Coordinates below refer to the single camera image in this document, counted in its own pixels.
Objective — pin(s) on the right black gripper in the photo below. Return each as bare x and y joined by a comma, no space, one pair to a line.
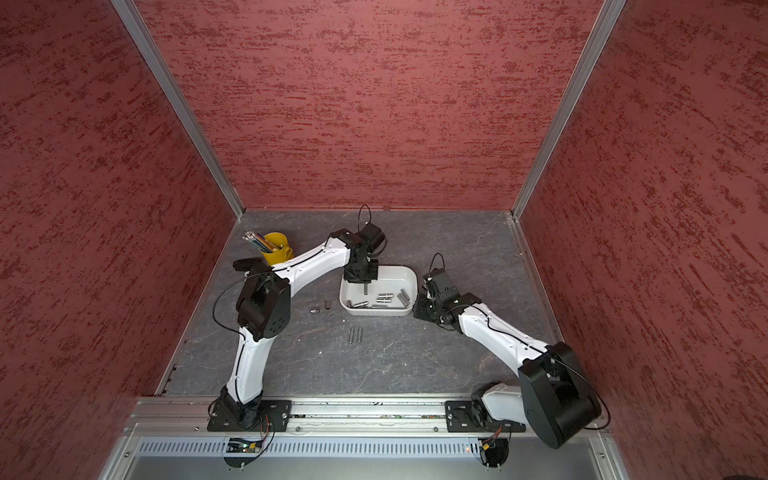
419,310

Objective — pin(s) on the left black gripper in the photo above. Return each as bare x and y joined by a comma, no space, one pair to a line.
373,274

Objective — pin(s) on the white plastic storage box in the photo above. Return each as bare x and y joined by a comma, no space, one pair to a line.
393,294

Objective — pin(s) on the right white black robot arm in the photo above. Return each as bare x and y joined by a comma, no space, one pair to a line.
554,398

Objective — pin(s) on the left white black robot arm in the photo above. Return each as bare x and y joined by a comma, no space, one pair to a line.
264,304

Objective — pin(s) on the yellow pencil cup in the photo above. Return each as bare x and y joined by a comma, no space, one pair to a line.
280,249

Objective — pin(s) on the black stapler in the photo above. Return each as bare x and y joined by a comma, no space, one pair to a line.
247,264

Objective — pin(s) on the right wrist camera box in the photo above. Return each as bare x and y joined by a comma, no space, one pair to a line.
439,286

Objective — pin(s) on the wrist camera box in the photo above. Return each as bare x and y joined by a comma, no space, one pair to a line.
439,286
373,238

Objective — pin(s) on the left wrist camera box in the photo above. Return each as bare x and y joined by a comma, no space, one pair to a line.
373,238

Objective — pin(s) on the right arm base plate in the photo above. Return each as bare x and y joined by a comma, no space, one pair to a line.
471,416

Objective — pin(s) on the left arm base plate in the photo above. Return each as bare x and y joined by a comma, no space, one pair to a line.
272,415

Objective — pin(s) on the aluminium front rail frame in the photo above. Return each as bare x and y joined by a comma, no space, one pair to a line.
344,437

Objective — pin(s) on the right aluminium corner post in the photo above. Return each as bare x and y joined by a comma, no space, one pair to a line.
603,26

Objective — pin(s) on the aluminium corner post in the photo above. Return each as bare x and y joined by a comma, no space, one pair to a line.
132,20
603,26

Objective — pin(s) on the left aluminium corner post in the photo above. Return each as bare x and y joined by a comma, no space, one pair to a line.
132,20

